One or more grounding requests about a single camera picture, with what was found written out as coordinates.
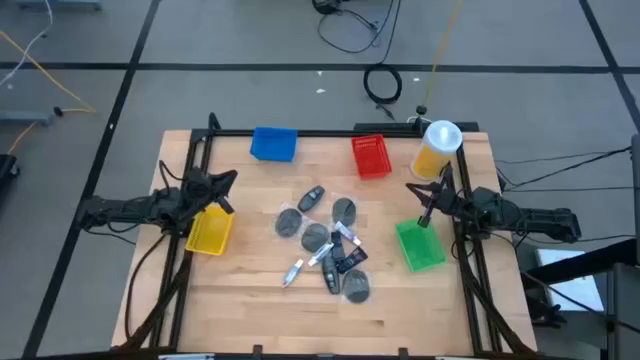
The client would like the grey side desk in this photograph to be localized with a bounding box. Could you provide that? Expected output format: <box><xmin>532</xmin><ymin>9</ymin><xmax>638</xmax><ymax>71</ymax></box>
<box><xmin>519</xmin><ymin>238</ymin><xmax>640</xmax><ymax>360</ymax></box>

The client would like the yellow wipes canister white lid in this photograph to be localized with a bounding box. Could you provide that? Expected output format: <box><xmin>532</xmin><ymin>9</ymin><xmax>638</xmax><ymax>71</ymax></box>
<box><xmin>410</xmin><ymin>119</ymin><xmax>464</xmax><ymax>181</ymax></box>

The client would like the blue plastic basket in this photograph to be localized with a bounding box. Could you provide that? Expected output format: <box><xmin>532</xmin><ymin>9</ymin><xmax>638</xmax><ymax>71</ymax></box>
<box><xmin>249</xmin><ymin>126</ymin><xmax>299</xmax><ymax>163</ymax></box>

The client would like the red plastic basket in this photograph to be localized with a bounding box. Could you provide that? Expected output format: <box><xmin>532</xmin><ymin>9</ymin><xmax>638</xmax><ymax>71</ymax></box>
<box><xmin>350</xmin><ymin>133</ymin><xmax>393</xmax><ymax>180</ymax></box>

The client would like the white sheet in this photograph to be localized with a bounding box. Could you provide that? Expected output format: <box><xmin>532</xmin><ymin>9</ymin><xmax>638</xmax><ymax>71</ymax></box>
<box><xmin>534</xmin><ymin>247</ymin><xmax>606</xmax><ymax>313</ymax></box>

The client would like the white toothpaste tube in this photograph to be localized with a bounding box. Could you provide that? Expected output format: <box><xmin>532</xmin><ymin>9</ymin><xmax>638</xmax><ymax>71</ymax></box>
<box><xmin>333</xmin><ymin>220</ymin><xmax>363</xmax><ymax>247</ymax></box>
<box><xmin>281</xmin><ymin>257</ymin><xmax>306</xmax><ymax>289</ymax></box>
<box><xmin>306</xmin><ymin>241</ymin><xmax>336</xmax><ymax>268</ymax></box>

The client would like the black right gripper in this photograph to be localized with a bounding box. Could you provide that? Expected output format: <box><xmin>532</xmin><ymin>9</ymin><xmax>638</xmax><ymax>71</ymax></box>
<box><xmin>405</xmin><ymin>179</ymin><xmax>464</xmax><ymax>229</ymax></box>

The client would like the green plastic basket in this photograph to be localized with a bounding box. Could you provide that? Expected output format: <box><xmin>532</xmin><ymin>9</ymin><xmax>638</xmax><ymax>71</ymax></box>
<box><xmin>394</xmin><ymin>217</ymin><xmax>448</xmax><ymax>274</ymax></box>

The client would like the black aluminium table frame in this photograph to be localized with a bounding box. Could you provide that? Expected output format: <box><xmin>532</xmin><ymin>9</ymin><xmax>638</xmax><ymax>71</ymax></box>
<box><xmin>117</xmin><ymin>119</ymin><xmax>539</xmax><ymax>357</ymax></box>

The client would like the dark grey toiletry bottle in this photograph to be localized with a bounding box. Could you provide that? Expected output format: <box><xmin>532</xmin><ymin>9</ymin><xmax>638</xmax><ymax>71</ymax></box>
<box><xmin>320</xmin><ymin>254</ymin><xmax>343</xmax><ymax>296</ymax></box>
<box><xmin>297</xmin><ymin>185</ymin><xmax>326</xmax><ymax>213</ymax></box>
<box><xmin>330</xmin><ymin>229</ymin><xmax>347</xmax><ymax>262</ymax></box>

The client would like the white floor cable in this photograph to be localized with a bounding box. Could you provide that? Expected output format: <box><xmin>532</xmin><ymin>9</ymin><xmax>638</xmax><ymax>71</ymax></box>
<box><xmin>0</xmin><ymin>0</ymin><xmax>54</xmax><ymax>89</ymax></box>

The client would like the grey floor stand foot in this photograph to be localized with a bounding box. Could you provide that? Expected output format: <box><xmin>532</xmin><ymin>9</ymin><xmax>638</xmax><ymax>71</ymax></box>
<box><xmin>14</xmin><ymin>0</ymin><xmax>104</xmax><ymax>13</ymax></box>
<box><xmin>0</xmin><ymin>108</ymin><xmax>54</xmax><ymax>127</ymax></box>

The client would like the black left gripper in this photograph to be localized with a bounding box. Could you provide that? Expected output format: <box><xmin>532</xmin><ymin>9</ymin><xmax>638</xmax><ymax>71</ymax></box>
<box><xmin>184</xmin><ymin>168</ymin><xmax>239</xmax><ymax>216</ymax></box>

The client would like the yellow plastic basket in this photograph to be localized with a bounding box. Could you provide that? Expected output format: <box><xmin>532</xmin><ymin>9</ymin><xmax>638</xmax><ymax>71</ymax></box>
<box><xmin>184</xmin><ymin>203</ymin><xmax>235</xmax><ymax>257</ymax></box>

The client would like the dark toiletry packet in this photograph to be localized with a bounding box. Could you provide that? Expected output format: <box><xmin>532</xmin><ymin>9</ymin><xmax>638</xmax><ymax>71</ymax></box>
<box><xmin>337</xmin><ymin>246</ymin><xmax>370</xmax><ymax>275</ymax></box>

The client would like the black cable coil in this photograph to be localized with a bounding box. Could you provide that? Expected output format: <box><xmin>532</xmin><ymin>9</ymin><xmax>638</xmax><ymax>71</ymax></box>
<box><xmin>362</xmin><ymin>63</ymin><xmax>404</xmax><ymax>106</ymax></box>

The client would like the black floor equipment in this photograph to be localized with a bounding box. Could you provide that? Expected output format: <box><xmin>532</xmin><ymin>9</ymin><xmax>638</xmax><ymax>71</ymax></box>
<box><xmin>0</xmin><ymin>153</ymin><xmax>21</xmax><ymax>194</ymax></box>

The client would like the yellow cable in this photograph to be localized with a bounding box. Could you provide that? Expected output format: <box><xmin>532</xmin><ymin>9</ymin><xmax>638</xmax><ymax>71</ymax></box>
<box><xmin>0</xmin><ymin>29</ymin><xmax>97</xmax><ymax>156</ymax></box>
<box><xmin>422</xmin><ymin>0</ymin><xmax>464</xmax><ymax>109</ymax></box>

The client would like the black floor cable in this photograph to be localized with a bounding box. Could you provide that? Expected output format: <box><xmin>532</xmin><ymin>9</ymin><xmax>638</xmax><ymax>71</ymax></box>
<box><xmin>312</xmin><ymin>0</ymin><xmax>402</xmax><ymax>66</ymax></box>
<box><xmin>494</xmin><ymin>145</ymin><xmax>634</xmax><ymax>194</ymax></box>

